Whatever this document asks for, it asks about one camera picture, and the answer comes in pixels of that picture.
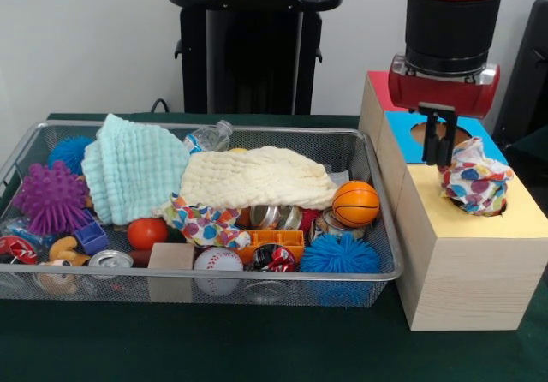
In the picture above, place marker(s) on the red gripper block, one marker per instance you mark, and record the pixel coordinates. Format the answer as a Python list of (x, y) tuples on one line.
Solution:
[(441, 95)]

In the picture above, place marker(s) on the polka-dot paper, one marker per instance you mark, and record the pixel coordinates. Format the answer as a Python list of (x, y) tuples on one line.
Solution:
[(201, 223), (475, 185)]

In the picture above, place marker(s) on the wooden three-hole sorting box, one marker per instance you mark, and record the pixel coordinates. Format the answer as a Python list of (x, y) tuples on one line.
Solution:
[(462, 279)]

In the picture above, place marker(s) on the silver mesh bin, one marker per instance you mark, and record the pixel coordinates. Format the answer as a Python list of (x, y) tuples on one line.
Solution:
[(107, 294)]

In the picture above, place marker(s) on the orange toy basketball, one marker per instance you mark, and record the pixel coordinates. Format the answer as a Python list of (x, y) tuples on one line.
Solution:
[(356, 204)]

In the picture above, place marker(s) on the blue fuzzy ball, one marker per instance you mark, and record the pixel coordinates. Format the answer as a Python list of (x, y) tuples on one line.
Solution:
[(340, 255), (68, 153)]

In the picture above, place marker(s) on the cream cloth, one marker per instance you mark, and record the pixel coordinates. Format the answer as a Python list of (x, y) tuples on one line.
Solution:
[(257, 176)]

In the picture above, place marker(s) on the white toy baseball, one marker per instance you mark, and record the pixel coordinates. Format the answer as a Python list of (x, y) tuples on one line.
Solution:
[(218, 260)]

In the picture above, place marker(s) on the dark green tablecloth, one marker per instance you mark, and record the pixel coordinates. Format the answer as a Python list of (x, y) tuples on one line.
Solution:
[(257, 347)]

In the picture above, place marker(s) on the plain wooden block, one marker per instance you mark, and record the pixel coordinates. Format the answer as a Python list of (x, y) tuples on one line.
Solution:
[(171, 255)]

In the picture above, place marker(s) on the orange-red ball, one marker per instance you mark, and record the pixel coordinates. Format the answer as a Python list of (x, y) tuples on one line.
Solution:
[(147, 233)]

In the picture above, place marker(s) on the mint green cloth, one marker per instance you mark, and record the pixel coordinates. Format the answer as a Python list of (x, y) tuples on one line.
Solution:
[(128, 163)]

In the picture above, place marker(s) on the purple spiky ball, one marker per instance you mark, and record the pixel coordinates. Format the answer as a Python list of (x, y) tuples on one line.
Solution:
[(51, 198)]

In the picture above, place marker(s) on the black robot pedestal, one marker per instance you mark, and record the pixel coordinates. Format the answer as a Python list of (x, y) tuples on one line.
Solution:
[(257, 56)]

